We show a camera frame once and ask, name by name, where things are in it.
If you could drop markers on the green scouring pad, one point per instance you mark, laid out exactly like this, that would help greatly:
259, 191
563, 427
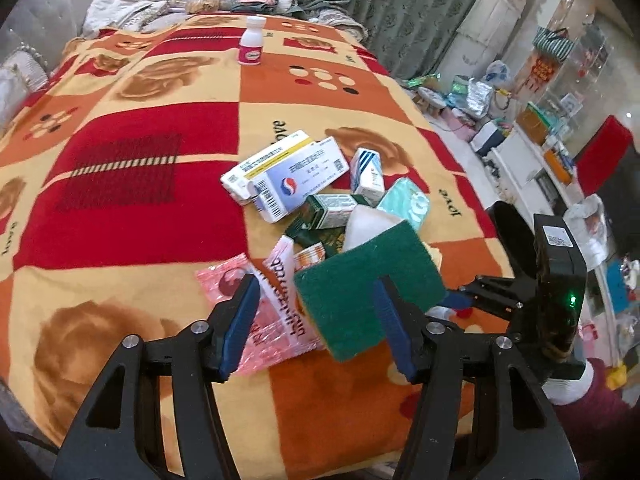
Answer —
350, 285

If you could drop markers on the silver foil bag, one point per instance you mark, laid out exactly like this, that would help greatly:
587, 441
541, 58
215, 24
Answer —
474, 97

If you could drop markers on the white quilt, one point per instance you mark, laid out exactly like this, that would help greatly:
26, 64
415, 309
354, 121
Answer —
125, 10

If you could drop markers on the small white blue striped box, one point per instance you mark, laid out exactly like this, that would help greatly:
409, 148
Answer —
367, 172

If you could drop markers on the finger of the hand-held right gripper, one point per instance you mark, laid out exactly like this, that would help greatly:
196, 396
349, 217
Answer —
457, 301
500, 285

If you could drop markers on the grey tufted headboard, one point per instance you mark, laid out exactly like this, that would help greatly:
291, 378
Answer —
45, 20

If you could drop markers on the green white medicine box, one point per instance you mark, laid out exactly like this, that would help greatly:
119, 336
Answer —
330, 210

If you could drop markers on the white red sachet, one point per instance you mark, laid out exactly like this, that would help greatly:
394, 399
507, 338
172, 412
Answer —
280, 295

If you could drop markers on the red cloth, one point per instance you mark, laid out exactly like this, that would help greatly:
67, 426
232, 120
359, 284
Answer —
607, 155

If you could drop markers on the white blue box round logo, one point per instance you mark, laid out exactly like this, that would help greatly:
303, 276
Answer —
300, 180

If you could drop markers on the white cabinet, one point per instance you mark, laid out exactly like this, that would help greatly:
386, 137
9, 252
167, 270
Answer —
525, 172

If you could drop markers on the teal tissue packet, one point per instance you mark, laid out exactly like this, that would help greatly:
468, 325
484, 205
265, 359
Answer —
405, 202

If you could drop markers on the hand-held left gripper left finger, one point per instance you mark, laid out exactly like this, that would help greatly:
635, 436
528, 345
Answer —
241, 322

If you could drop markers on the green striped tote bag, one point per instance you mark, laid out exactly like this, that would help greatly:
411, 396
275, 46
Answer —
554, 42

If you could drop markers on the white foam sponge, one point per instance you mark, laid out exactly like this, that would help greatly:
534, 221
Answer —
367, 225

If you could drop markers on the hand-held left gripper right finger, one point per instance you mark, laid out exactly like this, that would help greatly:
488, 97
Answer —
395, 330

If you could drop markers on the pink plastic wrapper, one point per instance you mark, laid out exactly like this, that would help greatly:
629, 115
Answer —
222, 280

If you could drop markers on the small orange sachet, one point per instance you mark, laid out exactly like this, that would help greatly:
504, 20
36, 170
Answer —
309, 256

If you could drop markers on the white pill bottle pink label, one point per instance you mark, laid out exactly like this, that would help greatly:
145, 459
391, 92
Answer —
250, 45

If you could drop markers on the white box with yellow stripe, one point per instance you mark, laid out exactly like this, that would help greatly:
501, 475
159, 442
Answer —
260, 160

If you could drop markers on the blue white storage box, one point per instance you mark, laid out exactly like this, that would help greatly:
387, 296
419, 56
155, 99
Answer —
487, 137

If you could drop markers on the white blue plastic bag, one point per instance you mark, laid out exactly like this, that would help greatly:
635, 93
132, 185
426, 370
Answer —
496, 72

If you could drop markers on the cloth covered standing air conditioner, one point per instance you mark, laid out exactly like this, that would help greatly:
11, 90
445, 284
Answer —
490, 15

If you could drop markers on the person's right forearm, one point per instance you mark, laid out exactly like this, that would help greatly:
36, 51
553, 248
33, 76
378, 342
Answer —
595, 410

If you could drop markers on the green patterned curtain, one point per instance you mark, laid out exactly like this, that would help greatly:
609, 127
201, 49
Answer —
400, 5

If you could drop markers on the pillow with beaded trim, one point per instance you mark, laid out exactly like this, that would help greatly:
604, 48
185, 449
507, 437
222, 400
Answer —
20, 82

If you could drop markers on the orange red printed blanket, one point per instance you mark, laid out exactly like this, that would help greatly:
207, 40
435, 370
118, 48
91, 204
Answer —
125, 200

